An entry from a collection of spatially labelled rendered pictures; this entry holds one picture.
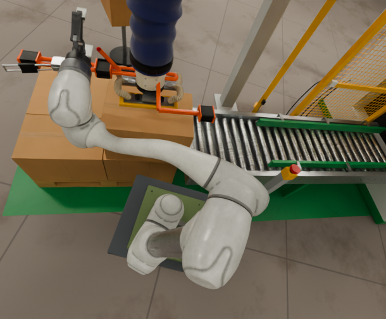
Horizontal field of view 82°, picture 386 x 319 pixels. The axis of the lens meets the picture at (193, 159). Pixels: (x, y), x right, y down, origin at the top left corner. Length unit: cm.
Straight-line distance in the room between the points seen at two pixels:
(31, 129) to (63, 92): 139
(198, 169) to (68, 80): 44
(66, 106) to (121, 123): 83
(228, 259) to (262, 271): 189
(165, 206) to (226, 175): 54
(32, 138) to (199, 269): 172
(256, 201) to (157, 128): 99
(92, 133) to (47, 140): 120
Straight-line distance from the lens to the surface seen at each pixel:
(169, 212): 109
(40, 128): 207
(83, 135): 81
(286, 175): 159
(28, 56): 147
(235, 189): 59
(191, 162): 61
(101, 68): 136
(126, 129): 147
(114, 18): 282
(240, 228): 56
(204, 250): 53
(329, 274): 284
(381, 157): 319
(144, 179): 150
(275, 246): 253
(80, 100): 71
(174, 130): 149
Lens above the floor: 213
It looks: 58 degrees down
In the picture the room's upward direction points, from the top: 25 degrees clockwise
